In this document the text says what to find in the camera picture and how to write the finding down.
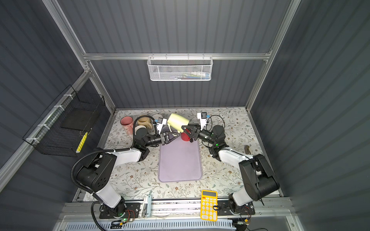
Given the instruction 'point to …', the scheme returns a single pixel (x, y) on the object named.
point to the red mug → (184, 136)
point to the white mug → (141, 130)
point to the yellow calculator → (209, 199)
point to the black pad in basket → (78, 119)
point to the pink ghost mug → (127, 122)
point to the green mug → (175, 122)
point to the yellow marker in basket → (82, 142)
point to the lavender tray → (179, 160)
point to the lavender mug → (166, 128)
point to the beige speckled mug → (146, 121)
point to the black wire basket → (60, 129)
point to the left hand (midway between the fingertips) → (180, 135)
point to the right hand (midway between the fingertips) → (184, 129)
